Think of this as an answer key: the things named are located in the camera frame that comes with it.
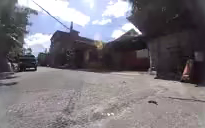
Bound dark shed building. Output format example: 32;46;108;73
103;28;151;72

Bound grey asphalt road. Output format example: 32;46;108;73
0;65;205;128

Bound red brick building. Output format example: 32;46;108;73
49;21;106;70

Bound pole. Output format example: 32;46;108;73
148;40;154;75

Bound dark pickup truck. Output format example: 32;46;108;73
17;54;39;72

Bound ivy covered building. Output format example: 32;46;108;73
127;0;205;88

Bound orange traffic cone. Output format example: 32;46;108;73
180;59;194;83

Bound trees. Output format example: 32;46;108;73
0;0;39;80

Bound overhead wire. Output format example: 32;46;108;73
31;0;72;32

